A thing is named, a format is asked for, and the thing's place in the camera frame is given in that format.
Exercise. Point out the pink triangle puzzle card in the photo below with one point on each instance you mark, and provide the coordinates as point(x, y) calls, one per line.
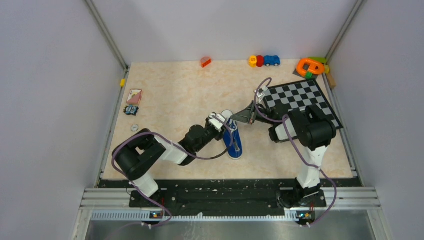
point(134, 97)

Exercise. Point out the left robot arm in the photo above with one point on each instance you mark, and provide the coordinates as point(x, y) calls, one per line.
point(137, 155)

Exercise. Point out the red toy block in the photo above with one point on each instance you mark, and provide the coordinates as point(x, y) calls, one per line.
point(259, 61)

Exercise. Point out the yellow clip on frame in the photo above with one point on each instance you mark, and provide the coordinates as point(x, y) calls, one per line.
point(122, 82)

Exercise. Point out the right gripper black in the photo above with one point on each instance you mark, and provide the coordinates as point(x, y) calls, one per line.
point(248, 115)

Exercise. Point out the orange lego brick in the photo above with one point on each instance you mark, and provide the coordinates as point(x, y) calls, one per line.
point(205, 61)

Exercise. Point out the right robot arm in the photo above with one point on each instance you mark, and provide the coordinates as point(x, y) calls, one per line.
point(314, 131)

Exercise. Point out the wooden block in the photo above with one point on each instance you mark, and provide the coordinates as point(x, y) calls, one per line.
point(331, 81)

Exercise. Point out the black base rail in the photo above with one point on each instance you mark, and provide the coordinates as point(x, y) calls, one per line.
point(212, 197)

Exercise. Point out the white cable duct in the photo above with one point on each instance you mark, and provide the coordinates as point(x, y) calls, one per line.
point(148, 216)

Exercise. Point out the blue toy car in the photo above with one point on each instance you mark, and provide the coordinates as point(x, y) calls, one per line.
point(271, 60)

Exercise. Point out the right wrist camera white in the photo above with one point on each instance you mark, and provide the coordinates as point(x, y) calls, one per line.
point(260, 94)

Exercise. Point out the orange plastic ring toy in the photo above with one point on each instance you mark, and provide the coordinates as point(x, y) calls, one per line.
point(308, 67)

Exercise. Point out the blue canvas sneaker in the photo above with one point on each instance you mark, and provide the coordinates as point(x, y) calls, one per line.
point(232, 141)

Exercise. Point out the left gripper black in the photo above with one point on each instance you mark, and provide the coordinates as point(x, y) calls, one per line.
point(219, 135)

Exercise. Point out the yellow toy block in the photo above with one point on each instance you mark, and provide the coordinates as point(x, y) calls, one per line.
point(252, 61)

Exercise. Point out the white shoelace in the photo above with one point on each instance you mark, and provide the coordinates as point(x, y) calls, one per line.
point(233, 125)

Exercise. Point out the green toy block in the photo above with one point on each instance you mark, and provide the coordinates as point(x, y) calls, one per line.
point(322, 60)

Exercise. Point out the black white chessboard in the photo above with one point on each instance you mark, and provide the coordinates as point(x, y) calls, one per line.
point(299, 95)

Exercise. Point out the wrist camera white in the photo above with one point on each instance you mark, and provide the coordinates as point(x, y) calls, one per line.
point(260, 94)
point(217, 121)

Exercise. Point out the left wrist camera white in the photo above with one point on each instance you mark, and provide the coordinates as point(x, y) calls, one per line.
point(217, 121)

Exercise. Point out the small blue toy robot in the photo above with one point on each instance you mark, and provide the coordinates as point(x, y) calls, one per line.
point(131, 110)

